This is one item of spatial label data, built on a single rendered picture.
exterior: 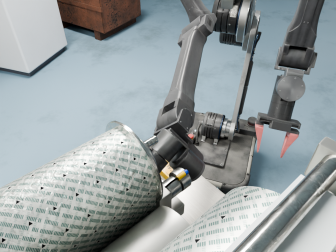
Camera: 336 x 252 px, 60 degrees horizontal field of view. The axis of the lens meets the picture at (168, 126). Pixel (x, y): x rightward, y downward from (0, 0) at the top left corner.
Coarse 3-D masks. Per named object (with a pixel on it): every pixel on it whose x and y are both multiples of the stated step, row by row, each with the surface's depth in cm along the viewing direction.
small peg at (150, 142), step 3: (153, 135) 47; (150, 138) 47; (153, 138) 47; (156, 138) 47; (144, 141) 46; (147, 141) 46; (150, 141) 46; (153, 141) 46; (156, 141) 47; (147, 144) 46; (150, 144) 46; (153, 144) 47
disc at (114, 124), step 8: (120, 128) 43; (128, 128) 42; (136, 136) 41; (136, 144) 41; (144, 152) 40; (152, 160) 40; (152, 168) 41; (160, 176) 41; (160, 184) 41; (160, 192) 42
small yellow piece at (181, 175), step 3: (183, 171) 47; (186, 171) 47; (177, 174) 47; (180, 174) 46; (183, 174) 47; (186, 174) 47; (177, 177) 46; (180, 177) 46; (171, 180) 47; (174, 180) 47; (168, 183) 48; (165, 186) 48
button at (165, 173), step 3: (168, 162) 89; (168, 165) 89; (165, 168) 88; (168, 168) 88; (171, 168) 88; (162, 171) 87; (165, 171) 87; (168, 171) 87; (162, 174) 87; (165, 174) 86; (168, 174) 86; (165, 177) 87
